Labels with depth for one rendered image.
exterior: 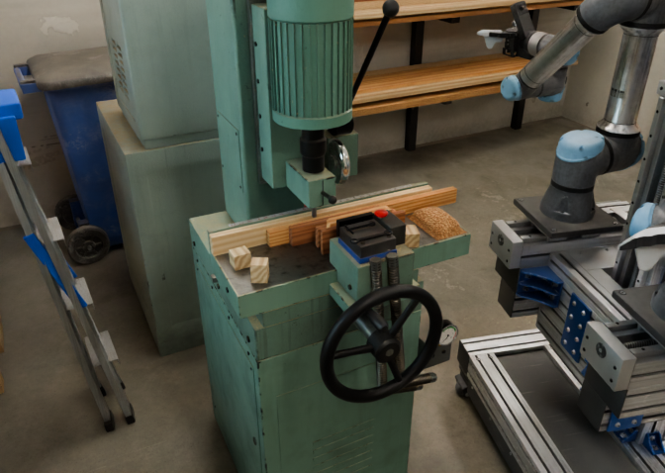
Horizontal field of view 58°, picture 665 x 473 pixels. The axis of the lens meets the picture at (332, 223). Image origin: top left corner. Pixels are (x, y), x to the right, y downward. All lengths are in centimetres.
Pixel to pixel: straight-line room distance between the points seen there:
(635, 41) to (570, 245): 57
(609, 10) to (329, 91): 77
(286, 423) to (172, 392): 92
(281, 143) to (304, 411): 66
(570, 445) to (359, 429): 65
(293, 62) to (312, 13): 10
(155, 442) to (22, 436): 47
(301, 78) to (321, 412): 83
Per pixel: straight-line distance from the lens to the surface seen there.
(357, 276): 124
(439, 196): 161
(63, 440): 236
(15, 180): 181
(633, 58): 180
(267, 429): 155
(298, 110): 126
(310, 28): 121
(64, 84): 286
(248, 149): 152
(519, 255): 179
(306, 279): 131
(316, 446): 167
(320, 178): 135
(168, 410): 234
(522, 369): 220
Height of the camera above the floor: 163
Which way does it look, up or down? 29 degrees down
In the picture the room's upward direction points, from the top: straight up
